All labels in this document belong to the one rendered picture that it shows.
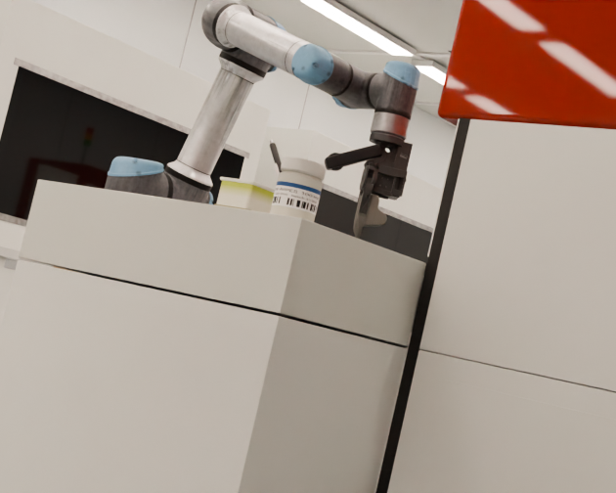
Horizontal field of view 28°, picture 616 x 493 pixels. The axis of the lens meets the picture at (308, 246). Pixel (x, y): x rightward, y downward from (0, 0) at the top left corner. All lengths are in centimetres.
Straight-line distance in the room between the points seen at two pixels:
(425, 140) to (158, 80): 382
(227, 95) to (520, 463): 124
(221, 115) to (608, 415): 129
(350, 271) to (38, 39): 393
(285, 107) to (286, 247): 647
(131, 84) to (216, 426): 433
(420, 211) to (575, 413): 619
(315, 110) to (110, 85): 279
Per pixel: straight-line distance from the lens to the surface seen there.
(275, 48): 255
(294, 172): 189
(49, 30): 576
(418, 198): 802
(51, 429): 212
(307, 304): 185
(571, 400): 193
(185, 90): 633
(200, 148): 283
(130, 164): 275
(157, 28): 742
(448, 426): 202
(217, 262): 190
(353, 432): 201
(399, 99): 247
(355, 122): 888
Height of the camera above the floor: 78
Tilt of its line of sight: 5 degrees up
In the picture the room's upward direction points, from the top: 13 degrees clockwise
